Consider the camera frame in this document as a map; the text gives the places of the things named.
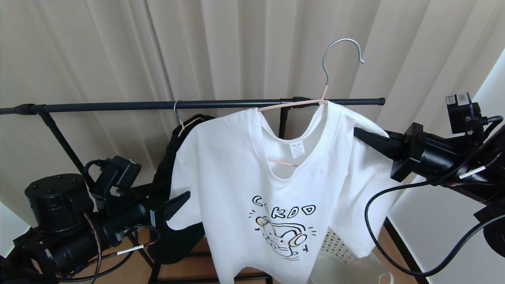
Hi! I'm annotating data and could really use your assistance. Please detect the white garment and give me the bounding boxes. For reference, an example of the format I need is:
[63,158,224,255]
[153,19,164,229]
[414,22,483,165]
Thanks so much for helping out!
[166,101,404,284]

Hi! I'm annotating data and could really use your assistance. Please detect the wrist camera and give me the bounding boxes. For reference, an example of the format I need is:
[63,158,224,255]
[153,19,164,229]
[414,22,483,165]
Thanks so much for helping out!
[445,92,486,136]
[92,155,142,215]

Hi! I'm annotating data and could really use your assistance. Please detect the pink clothes hanger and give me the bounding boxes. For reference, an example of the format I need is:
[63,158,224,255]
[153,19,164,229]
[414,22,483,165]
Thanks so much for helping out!
[173,101,206,138]
[258,38,365,168]

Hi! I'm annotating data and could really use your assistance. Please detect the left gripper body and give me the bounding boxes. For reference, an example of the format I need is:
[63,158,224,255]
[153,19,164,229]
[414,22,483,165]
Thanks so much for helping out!
[49,201,166,275]

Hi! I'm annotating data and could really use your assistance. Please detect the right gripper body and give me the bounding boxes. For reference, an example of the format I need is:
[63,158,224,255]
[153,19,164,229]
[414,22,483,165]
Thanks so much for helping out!
[390,122,480,186]

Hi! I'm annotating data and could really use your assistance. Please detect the beige curtain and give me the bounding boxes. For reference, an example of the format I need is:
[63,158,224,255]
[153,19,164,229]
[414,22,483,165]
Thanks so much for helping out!
[0,0,505,233]

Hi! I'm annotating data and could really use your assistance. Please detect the white laundry basket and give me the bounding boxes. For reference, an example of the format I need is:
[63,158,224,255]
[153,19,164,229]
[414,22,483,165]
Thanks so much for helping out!
[310,228,395,284]

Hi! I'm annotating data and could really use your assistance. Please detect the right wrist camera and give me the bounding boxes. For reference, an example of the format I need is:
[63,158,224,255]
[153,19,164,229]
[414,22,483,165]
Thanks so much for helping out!
[445,92,486,136]

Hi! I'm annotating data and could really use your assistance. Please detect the black shorts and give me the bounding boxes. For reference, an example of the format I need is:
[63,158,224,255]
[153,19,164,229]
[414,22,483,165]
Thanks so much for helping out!
[147,114,217,265]

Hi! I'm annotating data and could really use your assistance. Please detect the black clothes rack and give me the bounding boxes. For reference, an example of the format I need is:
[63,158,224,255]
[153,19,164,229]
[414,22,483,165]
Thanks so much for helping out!
[0,97,386,284]

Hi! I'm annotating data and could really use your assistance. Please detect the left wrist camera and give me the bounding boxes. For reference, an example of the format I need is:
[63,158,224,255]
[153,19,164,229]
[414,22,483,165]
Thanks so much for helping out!
[92,155,142,215]

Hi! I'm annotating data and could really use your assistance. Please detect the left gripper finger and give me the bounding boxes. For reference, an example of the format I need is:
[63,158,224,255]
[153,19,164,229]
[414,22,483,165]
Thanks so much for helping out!
[163,191,191,222]

